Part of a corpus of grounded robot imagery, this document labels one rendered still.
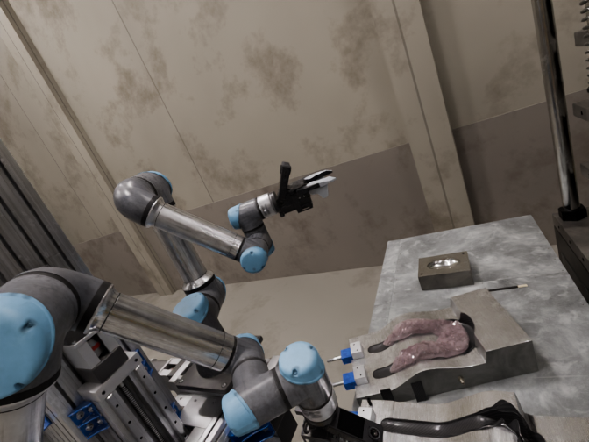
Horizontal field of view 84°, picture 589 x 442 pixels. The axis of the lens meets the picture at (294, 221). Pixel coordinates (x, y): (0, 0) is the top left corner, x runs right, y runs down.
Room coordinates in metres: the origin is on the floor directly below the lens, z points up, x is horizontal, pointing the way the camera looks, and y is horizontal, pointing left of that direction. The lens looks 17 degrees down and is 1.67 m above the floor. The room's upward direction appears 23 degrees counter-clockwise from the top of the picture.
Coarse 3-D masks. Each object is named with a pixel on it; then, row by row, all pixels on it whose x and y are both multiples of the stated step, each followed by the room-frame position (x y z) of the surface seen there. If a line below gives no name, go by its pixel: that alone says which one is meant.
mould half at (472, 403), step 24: (384, 408) 0.67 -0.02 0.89; (408, 408) 0.65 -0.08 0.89; (432, 408) 0.62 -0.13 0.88; (456, 408) 0.59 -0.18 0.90; (480, 408) 0.54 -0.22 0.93; (384, 432) 0.61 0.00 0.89; (480, 432) 0.50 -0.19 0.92; (504, 432) 0.47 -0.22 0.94; (552, 432) 0.48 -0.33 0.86; (576, 432) 0.47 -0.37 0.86
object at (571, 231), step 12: (552, 216) 1.35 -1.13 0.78; (588, 216) 1.23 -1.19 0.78; (564, 228) 1.21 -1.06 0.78; (576, 228) 1.18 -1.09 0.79; (588, 228) 1.15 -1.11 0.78; (576, 240) 1.11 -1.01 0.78; (588, 240) 1.08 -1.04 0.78; (576, 252) 1.10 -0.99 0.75; (588, 252) 1.02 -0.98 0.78; (588, 264) 0.99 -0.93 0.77
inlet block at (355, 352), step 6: (354, 342) 0.96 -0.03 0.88; (348, 348) 0.96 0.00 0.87; (354, 348) 0.93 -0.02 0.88; (360, 348) 0.92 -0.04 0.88; (342, 354) 0.94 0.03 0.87; (348, 354) 0.93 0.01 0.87; (354, 354) 0.91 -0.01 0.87; (360, 354) 0.91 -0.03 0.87; (330, 360) 0.95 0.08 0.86; (336, 360) 0.95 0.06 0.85; (342, 360) 0.93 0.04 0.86; (348, 360) 0.92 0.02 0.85
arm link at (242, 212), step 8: (256, 200) 1.03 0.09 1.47; (232, 208) 1.05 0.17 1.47; (240, 208) 1.03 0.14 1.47; (248, 208) 1.02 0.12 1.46; (256, 208) 1.01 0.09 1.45; (232, 216) 1.03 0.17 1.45; (240, 216) 1.02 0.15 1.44; (248, 216) 1.01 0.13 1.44; (256, 216) 1.01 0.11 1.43; (232, 224) 1.02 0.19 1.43; (240, 224) 1.02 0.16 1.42; (248, 224) 1.02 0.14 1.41; (256, 224) 1.02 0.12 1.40
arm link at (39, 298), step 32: (0, 288) 0.47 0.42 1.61; (32, 288) 0.47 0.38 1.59; (64, 288) 0.51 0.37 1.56; (0, 320) 0.39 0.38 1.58; (32, 320) 0.40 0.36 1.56; (64, 320) 0.46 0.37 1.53; (0, 352) 0.38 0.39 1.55; (32, 352) 0.39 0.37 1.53; (0, 384) 0.37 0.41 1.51; (32, 384) 0.40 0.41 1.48; (0, 416) 0.39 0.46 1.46; (32, 416) 0.41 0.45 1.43
